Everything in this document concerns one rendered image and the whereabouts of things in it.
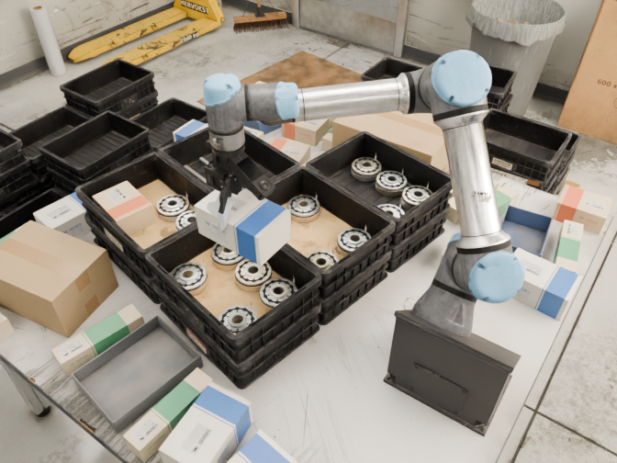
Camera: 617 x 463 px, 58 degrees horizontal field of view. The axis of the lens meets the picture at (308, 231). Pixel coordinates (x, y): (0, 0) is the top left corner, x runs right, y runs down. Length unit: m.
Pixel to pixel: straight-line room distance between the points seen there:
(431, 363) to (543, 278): 0.53
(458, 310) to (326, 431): 0.44
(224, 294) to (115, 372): 0.36
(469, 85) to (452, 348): 0.57
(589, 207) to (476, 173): 0.95
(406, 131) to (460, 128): 0.87
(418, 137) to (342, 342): 0.82
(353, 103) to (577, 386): 1.68
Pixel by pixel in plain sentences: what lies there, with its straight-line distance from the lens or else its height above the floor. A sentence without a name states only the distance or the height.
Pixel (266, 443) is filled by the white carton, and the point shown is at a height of 0.79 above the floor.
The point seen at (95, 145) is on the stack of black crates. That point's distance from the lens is 2.90.
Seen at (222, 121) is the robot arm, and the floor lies 1.39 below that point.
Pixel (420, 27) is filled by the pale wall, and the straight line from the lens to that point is 4.61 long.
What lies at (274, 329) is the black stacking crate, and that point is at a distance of 1.46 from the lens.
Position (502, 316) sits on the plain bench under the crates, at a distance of 1.77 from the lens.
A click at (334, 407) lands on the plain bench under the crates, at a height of 0.70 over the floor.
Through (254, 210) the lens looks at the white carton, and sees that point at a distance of 1.34.
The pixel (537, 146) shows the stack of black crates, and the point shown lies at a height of 0.49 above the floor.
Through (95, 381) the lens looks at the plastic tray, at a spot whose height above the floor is 0.70.
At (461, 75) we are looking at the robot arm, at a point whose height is 1.47.
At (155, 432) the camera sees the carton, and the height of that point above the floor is 0.76.
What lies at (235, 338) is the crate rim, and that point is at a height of 0.93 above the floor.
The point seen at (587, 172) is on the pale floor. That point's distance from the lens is 3.75.
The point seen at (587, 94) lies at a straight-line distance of 4.07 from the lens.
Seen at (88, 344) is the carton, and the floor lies 0.76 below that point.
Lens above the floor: 2.01
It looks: 43 degrees down
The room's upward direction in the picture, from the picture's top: straight up
